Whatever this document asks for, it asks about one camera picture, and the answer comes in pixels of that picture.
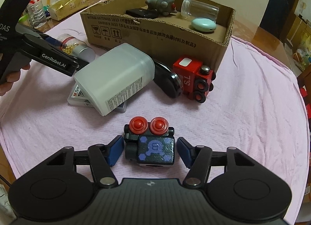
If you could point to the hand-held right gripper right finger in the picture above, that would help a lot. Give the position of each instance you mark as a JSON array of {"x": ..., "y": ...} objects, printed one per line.
[{"x": 185, "y": 152}]

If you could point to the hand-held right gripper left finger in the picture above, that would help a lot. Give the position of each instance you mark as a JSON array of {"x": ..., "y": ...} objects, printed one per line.
[{"x": 115, "y": 152}]

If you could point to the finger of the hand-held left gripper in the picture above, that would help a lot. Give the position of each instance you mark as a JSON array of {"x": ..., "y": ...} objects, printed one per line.
[
  {"x": 53, "y": 41},
  {"x": 53, "y": 57}
]

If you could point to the yellow capsule bottle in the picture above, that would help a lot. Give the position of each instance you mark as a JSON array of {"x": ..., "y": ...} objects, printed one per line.
[{"x": 81, "y": 50}]

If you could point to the clear card case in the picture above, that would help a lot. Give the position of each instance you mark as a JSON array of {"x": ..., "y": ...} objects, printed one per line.
[{"x": 77, "y": 95}]

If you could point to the white translucent plastic box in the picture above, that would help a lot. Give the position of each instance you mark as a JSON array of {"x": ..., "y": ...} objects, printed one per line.
[{"x": 114, "y": 76}]

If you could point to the black round compact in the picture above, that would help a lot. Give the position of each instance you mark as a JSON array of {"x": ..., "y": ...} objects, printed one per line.
[{"x": 167, "y": 81}]

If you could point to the red toy train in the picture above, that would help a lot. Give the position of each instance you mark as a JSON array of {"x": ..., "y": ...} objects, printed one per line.
[{"x": 189, "y": 76}]

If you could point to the cardboard box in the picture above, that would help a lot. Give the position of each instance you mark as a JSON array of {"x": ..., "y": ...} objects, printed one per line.
[{"x": 145, "y": 33}]

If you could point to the small black box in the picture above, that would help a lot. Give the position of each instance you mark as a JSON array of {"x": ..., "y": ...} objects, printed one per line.
[{"x": 143, "y": 13}]

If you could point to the grey toy figure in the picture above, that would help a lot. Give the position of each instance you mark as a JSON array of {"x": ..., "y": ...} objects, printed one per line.
[{"x": 161, "y": 5}]

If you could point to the mint green case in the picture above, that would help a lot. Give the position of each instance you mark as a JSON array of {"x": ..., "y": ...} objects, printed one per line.
[{"x": 204, "y": 25}]

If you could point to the clear plastic jar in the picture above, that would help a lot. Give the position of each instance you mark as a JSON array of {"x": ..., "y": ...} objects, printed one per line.
[{"x": 201, "y": 8}]

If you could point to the person's left hand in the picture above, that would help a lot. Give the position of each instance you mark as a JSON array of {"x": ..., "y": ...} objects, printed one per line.
[{"x": 17, "y": 74}]

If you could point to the clear water bottle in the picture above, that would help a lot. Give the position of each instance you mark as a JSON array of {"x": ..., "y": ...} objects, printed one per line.
[{"x": 36, "y": 11}]

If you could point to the gold tissue pack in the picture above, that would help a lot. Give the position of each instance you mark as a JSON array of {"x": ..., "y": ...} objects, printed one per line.
[{"x": 65, "y": 6}]

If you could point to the pink towel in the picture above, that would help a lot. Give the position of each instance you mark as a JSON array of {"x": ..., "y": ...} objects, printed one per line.
[{"x": 243, "y": 93}]

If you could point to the pile of yellow bags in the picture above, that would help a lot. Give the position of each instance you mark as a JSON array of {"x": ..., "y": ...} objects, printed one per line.
[{"x": 303, "y": 50}]

